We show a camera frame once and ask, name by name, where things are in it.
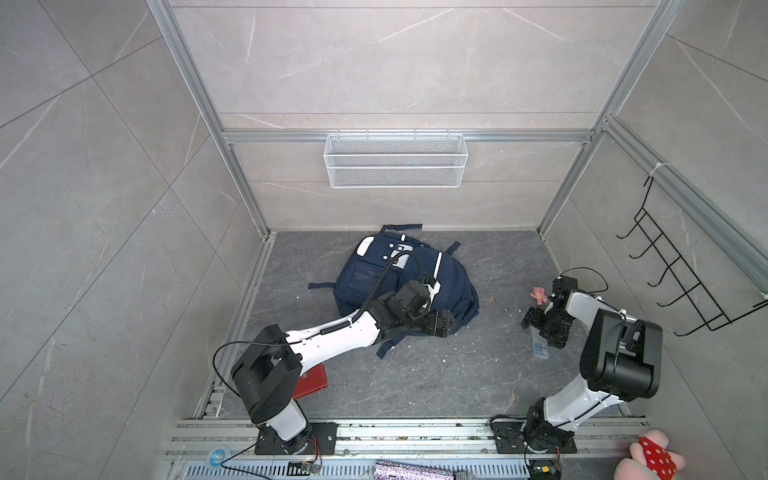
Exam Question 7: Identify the pink plush toy red heart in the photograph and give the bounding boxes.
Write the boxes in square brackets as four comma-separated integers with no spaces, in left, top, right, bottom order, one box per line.
[613,430,687,480]

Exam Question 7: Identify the navy blue student backpack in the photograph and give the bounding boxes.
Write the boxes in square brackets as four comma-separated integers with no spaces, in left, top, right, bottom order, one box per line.
[309,225,480,358]

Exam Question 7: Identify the purple glitter microphone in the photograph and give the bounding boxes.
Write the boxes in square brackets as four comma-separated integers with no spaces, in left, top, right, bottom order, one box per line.
[373,461,476,480]

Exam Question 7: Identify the white wire mesh basket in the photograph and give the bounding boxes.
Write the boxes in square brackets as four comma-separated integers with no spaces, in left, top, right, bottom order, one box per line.
[323,133,469,189]

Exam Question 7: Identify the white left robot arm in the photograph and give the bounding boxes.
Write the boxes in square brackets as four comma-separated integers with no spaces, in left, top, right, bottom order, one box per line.
[211,281,456,454]

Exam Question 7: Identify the red wallet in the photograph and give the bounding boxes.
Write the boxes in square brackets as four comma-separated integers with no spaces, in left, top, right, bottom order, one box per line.
[292,364,328,400]

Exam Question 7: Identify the black wall hook rack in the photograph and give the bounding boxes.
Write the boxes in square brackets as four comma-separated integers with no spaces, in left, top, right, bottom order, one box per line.
[616,176,767,338]

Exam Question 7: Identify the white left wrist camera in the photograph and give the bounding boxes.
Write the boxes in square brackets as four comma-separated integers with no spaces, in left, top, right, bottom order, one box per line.
[426,278,441,301]

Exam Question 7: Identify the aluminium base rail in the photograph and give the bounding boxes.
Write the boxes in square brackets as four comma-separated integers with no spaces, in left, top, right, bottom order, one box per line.
[160,417,649,479]

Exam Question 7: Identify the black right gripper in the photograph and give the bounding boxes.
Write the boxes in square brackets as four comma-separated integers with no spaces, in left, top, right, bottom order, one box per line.
[523,306,575,347]

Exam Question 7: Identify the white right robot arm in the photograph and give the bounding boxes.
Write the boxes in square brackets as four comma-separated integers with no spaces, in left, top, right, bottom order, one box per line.
[521,275,663,452]

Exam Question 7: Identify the small pink toy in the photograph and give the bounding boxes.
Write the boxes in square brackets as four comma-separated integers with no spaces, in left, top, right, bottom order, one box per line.
[530,287,549,306]

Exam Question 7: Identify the clear plastic ruler case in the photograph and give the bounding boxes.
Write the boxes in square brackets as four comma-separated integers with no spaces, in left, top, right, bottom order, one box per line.
[531,330,550,359]

